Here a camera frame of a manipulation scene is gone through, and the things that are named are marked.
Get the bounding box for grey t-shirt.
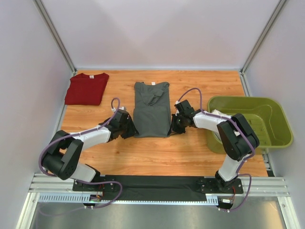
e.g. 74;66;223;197
133;82;171;138

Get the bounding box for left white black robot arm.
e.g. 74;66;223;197
39;109;138;191

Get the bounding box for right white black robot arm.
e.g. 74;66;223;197
169;100;260;193

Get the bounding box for white crumpled t-shirt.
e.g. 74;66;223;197
211;109;223;116

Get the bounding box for red folded t-shirt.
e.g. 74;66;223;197
65;73;109;106

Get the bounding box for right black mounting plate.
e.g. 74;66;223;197
196;177;244;194

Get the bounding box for black mounting plate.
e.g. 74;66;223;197
196;177;244;194
72;176;121;193

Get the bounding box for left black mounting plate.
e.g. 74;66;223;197
72;176;121;193

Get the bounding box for green plastic basket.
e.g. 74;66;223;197
207;96;293;155

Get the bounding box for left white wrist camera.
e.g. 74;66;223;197
112;106;127;112

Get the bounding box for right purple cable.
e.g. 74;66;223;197
177;87;253;213

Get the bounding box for right aluminium frame post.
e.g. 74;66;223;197
240;0;289;73

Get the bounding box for aluminium frame post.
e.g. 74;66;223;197
33;0;77;74
240;0;289;73

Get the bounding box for grey slotted cable duct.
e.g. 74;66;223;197
38;192;219;206

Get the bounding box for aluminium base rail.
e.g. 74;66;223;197
29;174;290;197

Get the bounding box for left aluminium frame post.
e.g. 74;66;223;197
33;0;77;74

